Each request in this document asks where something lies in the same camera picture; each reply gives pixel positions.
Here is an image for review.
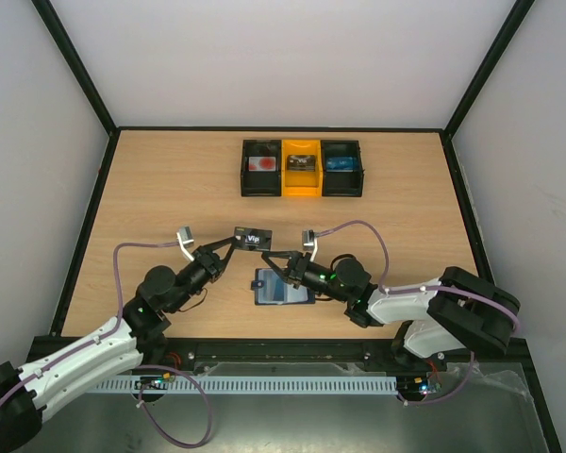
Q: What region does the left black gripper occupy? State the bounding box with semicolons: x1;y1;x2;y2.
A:
168;236;237;313

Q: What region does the navy blue card holder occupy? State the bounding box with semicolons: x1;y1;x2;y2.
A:
250;268;316;306

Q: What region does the black VIP card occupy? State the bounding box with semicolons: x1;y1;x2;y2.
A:
234;226;273;252
286;154;317;172

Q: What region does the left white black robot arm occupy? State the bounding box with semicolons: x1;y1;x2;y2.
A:
0;237;236;452

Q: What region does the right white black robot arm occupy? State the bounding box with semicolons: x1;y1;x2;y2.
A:
261;251;521;370

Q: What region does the red white card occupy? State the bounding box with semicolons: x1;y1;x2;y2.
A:
247;156;277;172

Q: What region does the blue card in bin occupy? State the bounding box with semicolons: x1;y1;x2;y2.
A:
325;156;358;172

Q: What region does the yellow middle bin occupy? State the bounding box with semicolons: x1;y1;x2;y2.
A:
281;139;323;197

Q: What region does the left black bin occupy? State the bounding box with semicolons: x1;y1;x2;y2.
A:
240;140;282;197

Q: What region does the black bin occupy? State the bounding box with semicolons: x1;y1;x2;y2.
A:
321;140;364;197
240;140;282;197

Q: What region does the right black bin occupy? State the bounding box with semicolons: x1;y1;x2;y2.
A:
321;140;364;197

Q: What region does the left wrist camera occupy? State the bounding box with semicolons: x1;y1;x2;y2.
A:
176;226;194;262

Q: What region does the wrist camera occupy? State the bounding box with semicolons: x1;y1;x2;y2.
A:
176;226;194;262
302;229;318;262

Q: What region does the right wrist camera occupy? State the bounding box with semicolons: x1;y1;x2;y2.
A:
302;229;318;262

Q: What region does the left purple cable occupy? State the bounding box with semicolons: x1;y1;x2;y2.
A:
0;238;214;446

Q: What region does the purple cable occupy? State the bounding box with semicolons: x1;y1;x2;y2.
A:
312;219;523;407
0;238;214;446

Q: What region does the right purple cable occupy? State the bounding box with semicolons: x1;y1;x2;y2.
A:
312;219;523;407

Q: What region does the grey slotted cable duct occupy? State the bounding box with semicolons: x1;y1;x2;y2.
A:
90;376;397;395

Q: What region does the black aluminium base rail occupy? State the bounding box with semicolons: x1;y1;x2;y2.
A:
27;334;529;374

